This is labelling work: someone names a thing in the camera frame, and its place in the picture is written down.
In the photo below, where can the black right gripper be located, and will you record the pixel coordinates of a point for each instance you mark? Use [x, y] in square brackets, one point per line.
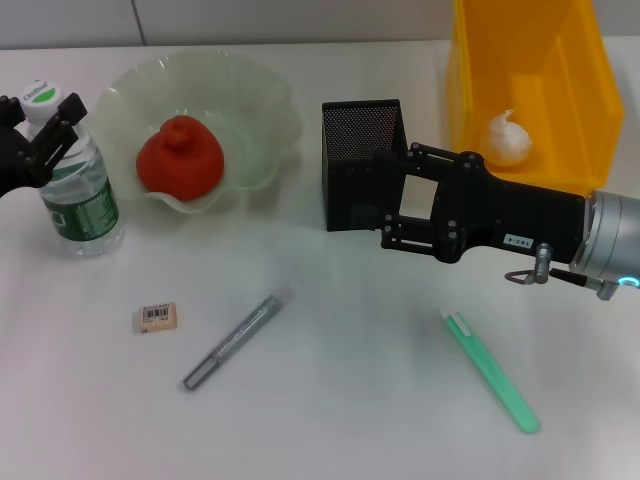
[510, 215]

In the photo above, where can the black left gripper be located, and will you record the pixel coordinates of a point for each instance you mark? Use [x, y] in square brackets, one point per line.
[12, 160]

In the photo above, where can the clear green-label water bottle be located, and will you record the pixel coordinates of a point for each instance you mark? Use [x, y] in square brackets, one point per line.
[80, 210]

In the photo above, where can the white paper ball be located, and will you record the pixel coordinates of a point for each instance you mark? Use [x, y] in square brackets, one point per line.
[505, 140]

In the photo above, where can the black mesh pen holder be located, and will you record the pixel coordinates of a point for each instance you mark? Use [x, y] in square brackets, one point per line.
[360, 130]

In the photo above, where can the pale green glass fruit plate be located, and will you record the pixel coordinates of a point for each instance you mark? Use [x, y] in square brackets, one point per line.
[250, 135]

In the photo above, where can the grey transparent pen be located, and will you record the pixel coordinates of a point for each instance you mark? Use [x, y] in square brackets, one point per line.
[235, 340]

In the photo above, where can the green pen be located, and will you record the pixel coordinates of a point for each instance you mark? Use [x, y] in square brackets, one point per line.
[490, 370]

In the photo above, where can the beige eraser with barcode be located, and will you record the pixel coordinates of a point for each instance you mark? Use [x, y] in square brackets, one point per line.
[156, 317]

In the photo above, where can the yellow plastic bin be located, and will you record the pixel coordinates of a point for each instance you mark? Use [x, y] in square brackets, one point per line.
[560, 100]

